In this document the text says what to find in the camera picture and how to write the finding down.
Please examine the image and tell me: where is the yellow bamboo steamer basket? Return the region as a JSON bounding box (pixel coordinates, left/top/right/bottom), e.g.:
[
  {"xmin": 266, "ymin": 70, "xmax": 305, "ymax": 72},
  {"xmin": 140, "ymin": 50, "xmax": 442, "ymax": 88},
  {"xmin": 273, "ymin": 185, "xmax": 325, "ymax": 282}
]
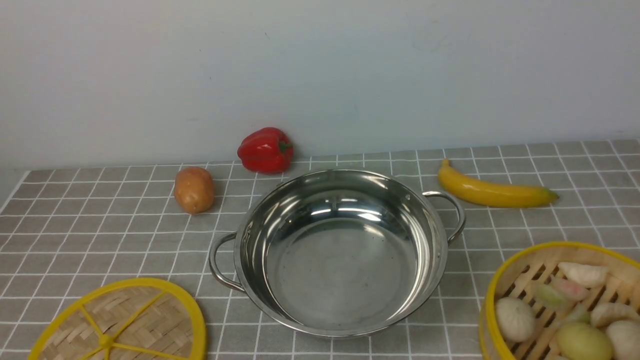
[{"xmin": 478, "ymin": 241, "xmax": 639, "ymax": 360}]

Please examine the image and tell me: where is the yellow woven steamer lid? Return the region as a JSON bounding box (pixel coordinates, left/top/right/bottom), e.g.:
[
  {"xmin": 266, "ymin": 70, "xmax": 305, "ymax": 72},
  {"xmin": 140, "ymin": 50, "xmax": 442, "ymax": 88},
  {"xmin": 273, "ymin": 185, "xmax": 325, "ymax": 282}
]
[{"xmin": 28, "ymin": 277, "xmax": 208, "ymax": 360}]

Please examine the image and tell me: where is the stainless steel pot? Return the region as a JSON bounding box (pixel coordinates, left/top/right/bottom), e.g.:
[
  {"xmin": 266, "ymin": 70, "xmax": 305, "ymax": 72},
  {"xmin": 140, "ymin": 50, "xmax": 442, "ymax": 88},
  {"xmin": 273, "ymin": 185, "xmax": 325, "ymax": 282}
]
[{"xmin": 208, "ymin": 169, "xmax": 467, "ymax": 338}]

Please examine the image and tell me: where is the red bell pepper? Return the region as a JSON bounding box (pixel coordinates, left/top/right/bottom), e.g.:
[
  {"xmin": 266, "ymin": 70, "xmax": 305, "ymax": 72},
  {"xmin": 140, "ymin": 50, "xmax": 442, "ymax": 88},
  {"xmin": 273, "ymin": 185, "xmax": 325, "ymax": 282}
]
[{"xmin": 237, "ymin": 127, "xmax": 294, "ymax": 174}]

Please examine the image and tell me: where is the brown potato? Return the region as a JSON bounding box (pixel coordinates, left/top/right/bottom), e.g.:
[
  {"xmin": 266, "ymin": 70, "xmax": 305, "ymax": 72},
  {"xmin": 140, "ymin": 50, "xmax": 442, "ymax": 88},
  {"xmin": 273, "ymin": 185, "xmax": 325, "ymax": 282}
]
[{"xmin": 174, "ymin": 166, "xmax": 215, "ymax": 215}]

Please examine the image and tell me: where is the yellow banana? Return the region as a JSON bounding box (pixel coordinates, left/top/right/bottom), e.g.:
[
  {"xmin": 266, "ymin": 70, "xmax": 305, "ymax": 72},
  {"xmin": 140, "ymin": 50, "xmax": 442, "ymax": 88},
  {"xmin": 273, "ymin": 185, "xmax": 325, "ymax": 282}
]
[{"xmin": 438, "ymin": 158, "xmax": 560, "ymax": 208}]

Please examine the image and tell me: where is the white round bun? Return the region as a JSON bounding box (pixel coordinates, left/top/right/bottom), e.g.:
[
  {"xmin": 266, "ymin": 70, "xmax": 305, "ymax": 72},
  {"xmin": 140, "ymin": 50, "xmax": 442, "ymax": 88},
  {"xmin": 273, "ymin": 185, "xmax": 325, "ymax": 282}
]
[
  {"xmin": 605, "ymin": 320, "xmax": 640, "ymax": 360},
  {"xmin": 494, "ymin": 297, "xmax": 536, "ymax": 343}
]

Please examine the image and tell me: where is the pink crescent dumpling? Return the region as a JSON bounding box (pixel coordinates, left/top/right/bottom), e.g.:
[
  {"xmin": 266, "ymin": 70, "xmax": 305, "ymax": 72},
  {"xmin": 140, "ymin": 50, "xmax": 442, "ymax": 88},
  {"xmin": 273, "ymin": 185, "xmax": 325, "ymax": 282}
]
[{"xmin": 550, "ymin": 277, "xmax": 590, "ymax": 302}]

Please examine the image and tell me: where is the white crescent dumpling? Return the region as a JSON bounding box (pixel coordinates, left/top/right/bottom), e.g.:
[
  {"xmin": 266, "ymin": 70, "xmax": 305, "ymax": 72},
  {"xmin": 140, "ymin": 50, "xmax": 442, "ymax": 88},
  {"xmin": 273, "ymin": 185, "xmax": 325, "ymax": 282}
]
[
  {"xmin": 590, "ymin": 302, "xmax": 640, "ymax": 328},
  {"xmin": 557, "ymin": 261, "xmax": 610, "ymax": 289}
]

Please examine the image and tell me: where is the pale green crescent dumpling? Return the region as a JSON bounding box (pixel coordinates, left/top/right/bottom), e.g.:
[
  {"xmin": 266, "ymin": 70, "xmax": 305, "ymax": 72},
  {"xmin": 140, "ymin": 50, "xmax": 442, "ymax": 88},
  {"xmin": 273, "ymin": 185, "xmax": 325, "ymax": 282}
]
[{"xmin": 564, "ymin": 303, "xmax": 591, "ymax": 324}]

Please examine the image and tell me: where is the yellow-green round bun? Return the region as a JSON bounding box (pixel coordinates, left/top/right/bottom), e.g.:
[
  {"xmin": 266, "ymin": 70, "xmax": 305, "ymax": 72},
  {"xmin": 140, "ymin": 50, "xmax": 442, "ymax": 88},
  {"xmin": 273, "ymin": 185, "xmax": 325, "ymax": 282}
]
[{"xmin": 555, "ymin": 322, "xmax": 614, "ymax": 360}]

